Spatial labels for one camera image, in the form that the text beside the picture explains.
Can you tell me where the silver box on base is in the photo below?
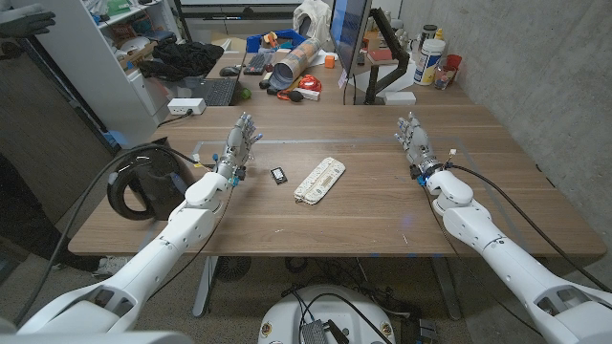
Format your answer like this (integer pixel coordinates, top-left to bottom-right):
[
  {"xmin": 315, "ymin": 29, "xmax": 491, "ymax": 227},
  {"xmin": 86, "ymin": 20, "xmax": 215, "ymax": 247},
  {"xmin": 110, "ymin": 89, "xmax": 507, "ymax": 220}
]
[{"xmin": 300, "ymin": 320, "xmax": 331, "ymax": 344}]

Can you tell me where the white shelf unit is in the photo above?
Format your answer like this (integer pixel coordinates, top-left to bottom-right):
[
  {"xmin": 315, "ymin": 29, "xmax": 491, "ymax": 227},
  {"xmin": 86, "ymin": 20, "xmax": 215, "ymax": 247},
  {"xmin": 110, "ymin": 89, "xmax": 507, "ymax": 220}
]
[{"xmin": 9, "ymin": 0, "xmax": 183, "ymax": 144}]

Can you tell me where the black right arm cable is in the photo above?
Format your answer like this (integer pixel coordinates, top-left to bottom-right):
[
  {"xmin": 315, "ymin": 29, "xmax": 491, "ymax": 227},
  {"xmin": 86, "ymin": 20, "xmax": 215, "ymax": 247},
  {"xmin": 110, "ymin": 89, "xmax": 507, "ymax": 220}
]
[{"xmin": 448, "ymin": 162, "xmax": 612, "ymax": 293}]

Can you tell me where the flat white box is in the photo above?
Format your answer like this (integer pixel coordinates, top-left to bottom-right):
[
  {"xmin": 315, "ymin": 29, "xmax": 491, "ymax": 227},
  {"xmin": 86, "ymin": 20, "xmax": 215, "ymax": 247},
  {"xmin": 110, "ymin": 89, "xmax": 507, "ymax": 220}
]
[{"xmin": 383, "ymin": 91, "xmax": 417, "ymax": 106}]

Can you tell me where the black gloved person hand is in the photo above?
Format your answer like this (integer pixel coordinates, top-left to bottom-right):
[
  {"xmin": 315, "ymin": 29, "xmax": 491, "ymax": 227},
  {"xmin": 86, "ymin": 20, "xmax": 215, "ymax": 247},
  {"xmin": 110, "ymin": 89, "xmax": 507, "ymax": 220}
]
[{"xmin": 0, "ymin": 10, "xmax": 57, "ymax": 40}]

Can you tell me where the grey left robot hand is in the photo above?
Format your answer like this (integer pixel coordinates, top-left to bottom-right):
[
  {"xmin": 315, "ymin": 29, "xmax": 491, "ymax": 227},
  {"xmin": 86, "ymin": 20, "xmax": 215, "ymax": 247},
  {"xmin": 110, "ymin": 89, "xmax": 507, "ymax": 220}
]
[{"xmin": 213, "ymin": 112, "xmax": 264, "ymax": 183}]

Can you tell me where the white power strip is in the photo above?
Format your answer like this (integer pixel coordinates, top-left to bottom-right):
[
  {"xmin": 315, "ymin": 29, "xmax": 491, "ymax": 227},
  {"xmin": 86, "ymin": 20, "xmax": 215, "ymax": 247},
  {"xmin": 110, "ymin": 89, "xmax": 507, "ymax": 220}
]
[{"xmin": 166, "ymin": 97, "xmax": 208, "ymax": 117}]

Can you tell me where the black lidded bottle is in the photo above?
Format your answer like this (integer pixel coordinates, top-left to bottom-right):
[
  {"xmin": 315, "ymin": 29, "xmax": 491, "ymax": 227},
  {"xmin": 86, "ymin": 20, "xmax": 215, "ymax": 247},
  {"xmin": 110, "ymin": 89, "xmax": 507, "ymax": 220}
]
[{"xmin": 419, "ymin": 23, "xmax": 439, "ymax": 49}]

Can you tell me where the round black floor fan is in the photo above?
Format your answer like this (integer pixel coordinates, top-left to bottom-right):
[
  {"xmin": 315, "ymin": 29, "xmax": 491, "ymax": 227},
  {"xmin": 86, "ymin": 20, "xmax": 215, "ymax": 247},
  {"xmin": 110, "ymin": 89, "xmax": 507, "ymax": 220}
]
[{"xmin": 214, "ymin": 256, "xmax": 252, "ymax": 283}]

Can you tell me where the black keyboard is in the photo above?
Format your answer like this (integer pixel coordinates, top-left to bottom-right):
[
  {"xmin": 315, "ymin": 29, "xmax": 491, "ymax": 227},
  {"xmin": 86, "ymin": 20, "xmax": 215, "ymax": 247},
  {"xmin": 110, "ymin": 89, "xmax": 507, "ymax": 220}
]
[
  {"xmin": 242, "ymin": 51, "xmax": 273, "ymax": 76},
  {"xmin": 188, "ymin": 75, "xmax": 240, "ymax": 107}
]

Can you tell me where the blue plastic bin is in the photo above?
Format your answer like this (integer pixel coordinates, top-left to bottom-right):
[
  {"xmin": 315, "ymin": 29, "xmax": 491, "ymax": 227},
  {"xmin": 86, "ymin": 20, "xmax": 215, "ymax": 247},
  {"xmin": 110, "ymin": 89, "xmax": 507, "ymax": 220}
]
[{"xmin": 246, "ymin": 28, "xmax": 307, "ymax": 54}]

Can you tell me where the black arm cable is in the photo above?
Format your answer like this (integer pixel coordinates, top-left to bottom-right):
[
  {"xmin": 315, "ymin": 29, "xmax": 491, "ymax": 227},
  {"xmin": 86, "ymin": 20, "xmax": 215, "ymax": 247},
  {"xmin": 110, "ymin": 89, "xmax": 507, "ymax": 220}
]
[
  {"xmin": 13, "ymin": 141, "xmax": 202, "ymax": 327},
  {"xmin": 448, "ymin": 162, "xmax": 612, "ymax": 293}
]

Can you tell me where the white cloth garment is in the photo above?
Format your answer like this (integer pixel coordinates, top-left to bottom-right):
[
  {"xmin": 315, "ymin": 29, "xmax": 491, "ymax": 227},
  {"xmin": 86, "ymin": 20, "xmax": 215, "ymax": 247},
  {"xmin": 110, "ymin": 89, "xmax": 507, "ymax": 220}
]
[{"xmin": 292, "ymin": 0, "xmax": 332, "ymax": 44}]

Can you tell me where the white wipes canister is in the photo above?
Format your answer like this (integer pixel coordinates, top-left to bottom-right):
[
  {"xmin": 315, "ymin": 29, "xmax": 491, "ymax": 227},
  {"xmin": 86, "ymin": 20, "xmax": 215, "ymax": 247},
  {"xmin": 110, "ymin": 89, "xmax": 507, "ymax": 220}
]
[{"xmin": 413, "ymin": 38, "xmax": 447, "ymax": 87}]

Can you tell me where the white patterned pen bag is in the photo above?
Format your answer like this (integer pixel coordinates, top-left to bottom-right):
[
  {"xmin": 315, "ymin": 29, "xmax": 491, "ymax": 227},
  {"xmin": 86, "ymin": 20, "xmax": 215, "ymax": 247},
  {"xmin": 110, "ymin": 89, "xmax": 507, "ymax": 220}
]
[{"xmin": 293, "ymin": 157, "xmax": 346, "ymax": 206}]

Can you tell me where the clear glass jar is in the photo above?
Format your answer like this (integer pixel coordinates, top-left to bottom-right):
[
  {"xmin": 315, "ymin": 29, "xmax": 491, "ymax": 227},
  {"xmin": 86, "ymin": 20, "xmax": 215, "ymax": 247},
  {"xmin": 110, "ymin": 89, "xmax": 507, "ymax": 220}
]
[{"xmin": 433, "ymin": 64, "xmax": 455, "ymax": 91}]

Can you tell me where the rolled printed poster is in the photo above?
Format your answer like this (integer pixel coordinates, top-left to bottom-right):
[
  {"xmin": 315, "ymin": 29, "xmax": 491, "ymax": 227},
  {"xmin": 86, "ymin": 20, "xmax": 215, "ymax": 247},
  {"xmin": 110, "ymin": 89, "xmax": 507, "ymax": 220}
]
[{"xmin": 271, "ymin": 37, "xmax": 322, "ymax": 92}]

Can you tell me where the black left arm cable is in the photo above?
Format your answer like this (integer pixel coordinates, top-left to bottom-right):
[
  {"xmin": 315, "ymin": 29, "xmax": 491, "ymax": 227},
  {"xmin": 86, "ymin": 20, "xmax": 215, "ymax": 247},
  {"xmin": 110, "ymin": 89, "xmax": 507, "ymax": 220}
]
[{"xmin": 13, "ymin": 141, "xmax": 202, "ymax": 327}]

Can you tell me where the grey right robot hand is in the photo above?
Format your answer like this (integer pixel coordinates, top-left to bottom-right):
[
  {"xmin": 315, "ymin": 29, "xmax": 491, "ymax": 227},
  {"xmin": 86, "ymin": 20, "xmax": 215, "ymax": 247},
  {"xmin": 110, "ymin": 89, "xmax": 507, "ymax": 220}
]
[{"xmin": 394, "ymin": 112, "xmax": 446, "ymax": 181}]

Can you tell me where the black framed whiteboard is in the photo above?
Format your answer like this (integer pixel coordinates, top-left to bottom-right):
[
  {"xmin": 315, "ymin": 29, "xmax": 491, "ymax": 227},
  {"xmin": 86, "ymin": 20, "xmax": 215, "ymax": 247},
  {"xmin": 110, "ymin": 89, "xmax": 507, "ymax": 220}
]
[{"xmin": 172, "ymin": 0, "xmax": 307, "ymax": 21}]

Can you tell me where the grey table leg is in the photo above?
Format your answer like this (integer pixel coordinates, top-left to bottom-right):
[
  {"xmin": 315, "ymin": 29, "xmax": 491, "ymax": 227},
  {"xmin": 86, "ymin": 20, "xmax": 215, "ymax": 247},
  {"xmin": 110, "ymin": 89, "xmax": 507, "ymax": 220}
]
[
  {"xmin": 431, "ymin": 257, "xmax": 463, "ymax": 321},
  {"xmin": 191, "ymin": 256, "xmax": 219, "ymax": 318}
]

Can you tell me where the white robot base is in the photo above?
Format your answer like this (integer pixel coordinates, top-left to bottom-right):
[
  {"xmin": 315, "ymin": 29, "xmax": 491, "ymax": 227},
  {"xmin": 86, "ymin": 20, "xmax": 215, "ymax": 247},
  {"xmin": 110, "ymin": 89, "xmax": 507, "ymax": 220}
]
[{"xmin": 257, "ymin": 285, "xmax": 397, "ymax": 344}]

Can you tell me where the black computer monitor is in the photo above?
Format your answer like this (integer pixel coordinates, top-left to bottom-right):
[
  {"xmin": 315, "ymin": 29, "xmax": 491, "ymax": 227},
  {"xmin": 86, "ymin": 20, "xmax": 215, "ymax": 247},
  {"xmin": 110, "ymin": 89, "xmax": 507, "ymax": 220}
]
[{"xmin": 329, "ymin": 0, "xmax": 373, "ymax": 77}]

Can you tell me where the black cloth garment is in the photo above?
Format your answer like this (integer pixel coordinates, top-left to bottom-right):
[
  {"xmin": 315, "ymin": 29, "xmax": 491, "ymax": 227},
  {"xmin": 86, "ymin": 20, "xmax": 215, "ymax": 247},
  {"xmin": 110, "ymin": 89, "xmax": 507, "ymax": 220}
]
[{"xmin": 138, "ymin": 41, "xmax": 225, "ymax": 82}]

